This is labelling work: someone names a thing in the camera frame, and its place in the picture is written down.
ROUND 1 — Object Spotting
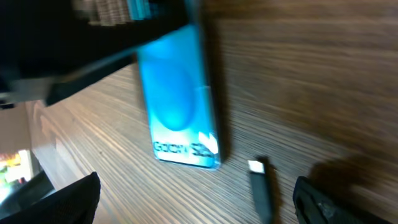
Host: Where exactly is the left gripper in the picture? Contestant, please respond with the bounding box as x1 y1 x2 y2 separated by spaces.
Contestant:
1 0 190 106

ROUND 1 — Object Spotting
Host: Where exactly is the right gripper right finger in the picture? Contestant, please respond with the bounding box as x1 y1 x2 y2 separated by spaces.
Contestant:
293 176 389 224

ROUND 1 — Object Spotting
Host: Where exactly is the smartphone with teal screen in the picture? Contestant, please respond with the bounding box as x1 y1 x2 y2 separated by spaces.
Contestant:
137 24 221 169

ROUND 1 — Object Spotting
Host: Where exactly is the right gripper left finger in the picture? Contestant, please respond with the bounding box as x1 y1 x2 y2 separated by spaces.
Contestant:
1 172 101 224

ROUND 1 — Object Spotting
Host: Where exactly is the black USB charging cable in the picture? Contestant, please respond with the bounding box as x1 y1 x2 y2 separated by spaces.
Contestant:
247 159 275 224

